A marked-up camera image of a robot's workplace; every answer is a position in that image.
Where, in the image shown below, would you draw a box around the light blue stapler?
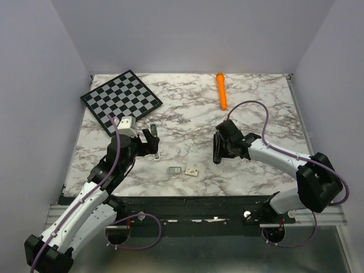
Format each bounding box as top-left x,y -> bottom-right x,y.
150,122 -> 160,161

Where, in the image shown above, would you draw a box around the white staples box sleeve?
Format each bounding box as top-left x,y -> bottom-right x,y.
185,168 -> 198,177

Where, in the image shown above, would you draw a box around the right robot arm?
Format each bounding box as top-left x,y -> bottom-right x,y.
213,119 -> 344,223

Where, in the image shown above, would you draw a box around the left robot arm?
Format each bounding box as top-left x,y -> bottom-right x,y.
24,129 -> 159,272

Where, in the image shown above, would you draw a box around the black grey chessboard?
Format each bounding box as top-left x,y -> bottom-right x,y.
80,70 -> 163,137

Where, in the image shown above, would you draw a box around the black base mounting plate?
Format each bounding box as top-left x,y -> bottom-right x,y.
58,195 -> 296,238

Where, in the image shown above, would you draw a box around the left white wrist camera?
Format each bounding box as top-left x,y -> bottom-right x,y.
117,116 -> 138,138

